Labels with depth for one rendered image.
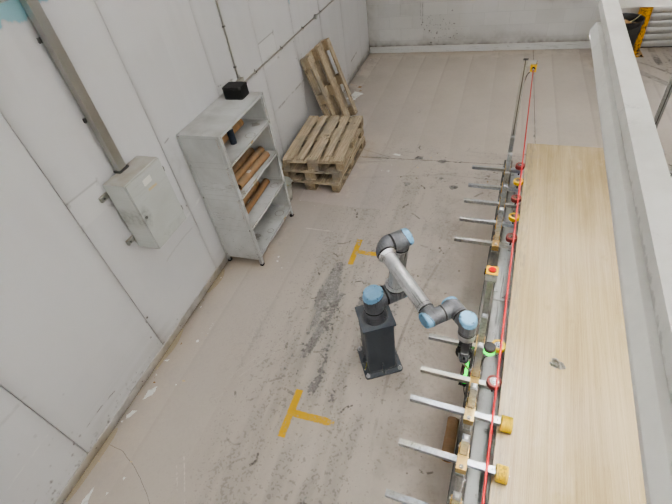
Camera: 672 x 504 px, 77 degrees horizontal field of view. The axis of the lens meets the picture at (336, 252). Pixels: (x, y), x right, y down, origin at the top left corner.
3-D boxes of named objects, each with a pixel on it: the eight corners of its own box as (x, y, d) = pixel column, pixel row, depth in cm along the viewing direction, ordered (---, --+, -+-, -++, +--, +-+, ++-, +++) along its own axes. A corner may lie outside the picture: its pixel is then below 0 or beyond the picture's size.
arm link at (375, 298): (360, 304, 317) (358, 288, 305) (380, 295, 321) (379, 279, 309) (369, 318, 306) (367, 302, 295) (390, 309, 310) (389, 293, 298)
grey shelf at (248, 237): (228, 260, 477) (175, 135, 372) (261, 211, 537) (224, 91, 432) (263, 266, 463) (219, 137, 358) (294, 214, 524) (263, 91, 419)
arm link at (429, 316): (368, 237, 258) (428, 322, 215) (386, 230, 260) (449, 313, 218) (368, 250, 266) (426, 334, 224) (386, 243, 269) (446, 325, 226)
